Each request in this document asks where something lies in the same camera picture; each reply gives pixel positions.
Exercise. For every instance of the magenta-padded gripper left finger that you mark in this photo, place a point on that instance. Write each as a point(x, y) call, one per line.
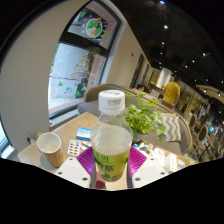
point(75, 170)

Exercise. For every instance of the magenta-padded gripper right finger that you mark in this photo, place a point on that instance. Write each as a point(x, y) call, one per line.
point(150, 170)

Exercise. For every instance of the green-label clear drink bottle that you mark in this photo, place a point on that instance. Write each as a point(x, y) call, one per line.
point(111, 143)

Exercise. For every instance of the pill blister pack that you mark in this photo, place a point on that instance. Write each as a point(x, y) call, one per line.
point(74, 147)

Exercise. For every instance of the tan ceramic mug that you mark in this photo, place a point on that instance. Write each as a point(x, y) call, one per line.
point(55, 155)

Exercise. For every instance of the flat blue white box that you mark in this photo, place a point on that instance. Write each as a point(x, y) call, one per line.
point(83, 134)

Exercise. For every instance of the grey zigzag cushion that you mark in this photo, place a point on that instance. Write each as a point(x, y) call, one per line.
point(171, 128)

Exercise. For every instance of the green potted plant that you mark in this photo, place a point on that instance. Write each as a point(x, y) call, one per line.
point(143, 116)

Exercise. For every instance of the grey curved sofa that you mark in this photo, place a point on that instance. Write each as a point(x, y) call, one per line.
point(87, 107)

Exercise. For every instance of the group of round-back chairs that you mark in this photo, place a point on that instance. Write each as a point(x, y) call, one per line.
point(203, 133)

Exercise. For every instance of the person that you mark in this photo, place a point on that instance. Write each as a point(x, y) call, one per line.
point(171, 93)

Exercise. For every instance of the white round pillar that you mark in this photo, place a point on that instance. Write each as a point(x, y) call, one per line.
point(164, 77)

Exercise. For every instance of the group of ceiling spotlights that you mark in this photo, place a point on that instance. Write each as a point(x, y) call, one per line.
point(165, 26)

